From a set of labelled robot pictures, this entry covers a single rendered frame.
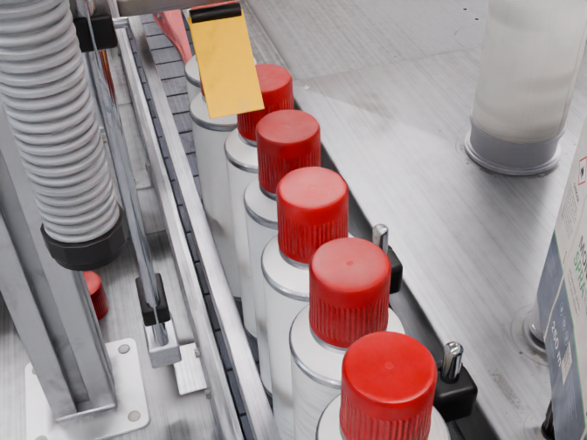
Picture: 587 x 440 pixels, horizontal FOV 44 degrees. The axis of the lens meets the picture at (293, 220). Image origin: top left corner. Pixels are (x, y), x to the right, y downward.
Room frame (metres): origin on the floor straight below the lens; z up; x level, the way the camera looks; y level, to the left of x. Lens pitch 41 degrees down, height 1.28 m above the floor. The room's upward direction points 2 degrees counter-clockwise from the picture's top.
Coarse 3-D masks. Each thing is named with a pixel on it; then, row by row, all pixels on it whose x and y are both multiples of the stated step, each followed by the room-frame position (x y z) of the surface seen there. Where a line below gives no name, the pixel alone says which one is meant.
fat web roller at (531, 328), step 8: (536, 296) 0.34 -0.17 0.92; (536, 304) 0.33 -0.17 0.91; (536, 312) 0.33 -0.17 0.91; (528, 320) 0.34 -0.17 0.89; (536, 320) 0.33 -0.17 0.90; (528, 328) 0.34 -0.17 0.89; (536, 328) 0.33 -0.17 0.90; (528, 336) 0.33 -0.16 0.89; (536, 336) 0.32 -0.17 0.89; (528, 344) 0.32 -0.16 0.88; (536, 344) 0.32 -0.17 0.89; (544, 344) 0.32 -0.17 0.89; (544, 352) 0.32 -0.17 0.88
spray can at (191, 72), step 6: (198, 6) 0.45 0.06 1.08; (204, 6) 0.45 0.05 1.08; (192, 60) 0.45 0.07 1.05; (186, 66) 0.45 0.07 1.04; (192, 66) 0.45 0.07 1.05; (186, 72) 0.45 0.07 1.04; (192, 72) 0.44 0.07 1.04; (198, 72) 0.44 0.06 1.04; (186, 78) 0.44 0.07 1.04; (192, 78) 0.44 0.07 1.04; (198, 78) 0.44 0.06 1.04; (192, 84) 0.44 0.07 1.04; (198, 84) 0.43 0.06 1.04; (192, 90) 0.44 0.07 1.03; (198, 90) 0.43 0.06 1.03; (192, 96) 0.44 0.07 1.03
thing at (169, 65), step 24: (144, 24) 0.87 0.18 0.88; (168, 48) 0.80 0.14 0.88; (192, 48) 0.80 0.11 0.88; (168, 72) 0.74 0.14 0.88; (168, 96) 0.69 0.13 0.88; (192, 144) 0.59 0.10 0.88; (168, 168) 0.55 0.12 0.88; (192, 168) 0.55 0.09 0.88; (192, 240) 0.45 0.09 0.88; (240, 312) 0.37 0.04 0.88; (216, 336) 0.35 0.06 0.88; (240, 408) 0.28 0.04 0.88
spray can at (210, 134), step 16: (192, 112) 0.39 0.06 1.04; (208, 112) 0.39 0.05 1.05; (192, 128) 0.40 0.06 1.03; (208, 128) 0.38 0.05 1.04; (224, 128) 0.38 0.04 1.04; (208, 144) 0.38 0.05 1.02; (208, 160) 0.38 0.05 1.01; (224, 160) 0.38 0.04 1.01; (208, 176) 0.38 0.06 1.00; (224, 176) 0.38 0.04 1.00; (208, 192) 0.39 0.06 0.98; (224, 192) 0.38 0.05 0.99; (208, 208) 0.39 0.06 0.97; (224, 208) 0.38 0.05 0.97; (224, 224) 0.38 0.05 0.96; (224, 240) 0.38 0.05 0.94; (224, 256) 0.38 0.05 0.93
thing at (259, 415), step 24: (144, 48) 0.64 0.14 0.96; (144, 72) 0.60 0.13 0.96; (168, 120) 0.51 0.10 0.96; (168, 144) 0.47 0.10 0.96; (192, 192) 0.41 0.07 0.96; (192, 216) 0.39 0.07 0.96; (216, 264) 0.34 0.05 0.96; (216, 288) 0.31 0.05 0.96; (216, 312) 0.30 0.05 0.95; (240, 336) 0.27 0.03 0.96; (240, 360) 0.26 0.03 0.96; (240, 384) 0.24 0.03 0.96; (264, 408) 0.22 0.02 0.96; (264, 432) 0.21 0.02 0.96
